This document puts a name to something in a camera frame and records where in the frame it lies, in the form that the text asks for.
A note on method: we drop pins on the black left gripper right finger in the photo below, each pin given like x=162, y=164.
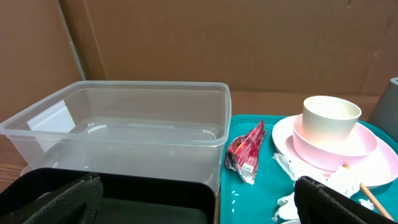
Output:
x=319, y=204

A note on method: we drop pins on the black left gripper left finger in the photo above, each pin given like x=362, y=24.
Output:
x=76, y=202

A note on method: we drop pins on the wooden chopstick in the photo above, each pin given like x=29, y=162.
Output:
x=369, y=194

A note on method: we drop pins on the red snack wrapper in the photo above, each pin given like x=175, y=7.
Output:
x=242, y=154

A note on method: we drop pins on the black plastic tray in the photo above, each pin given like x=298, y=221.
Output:
x=126, y=199

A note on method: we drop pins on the pink bowl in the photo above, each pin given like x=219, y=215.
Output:
x=327, y=145

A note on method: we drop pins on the white plate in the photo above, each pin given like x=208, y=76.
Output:
x=378, y=169

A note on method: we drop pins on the teal serving tray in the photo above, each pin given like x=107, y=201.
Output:
x=245, y=203

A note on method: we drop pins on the cream cup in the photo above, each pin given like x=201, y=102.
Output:
x=328, y=119

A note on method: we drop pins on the grey dish rack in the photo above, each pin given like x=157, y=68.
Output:
x=385, y=114

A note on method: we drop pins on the clear plastic bin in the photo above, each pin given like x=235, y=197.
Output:
x=166, y=130

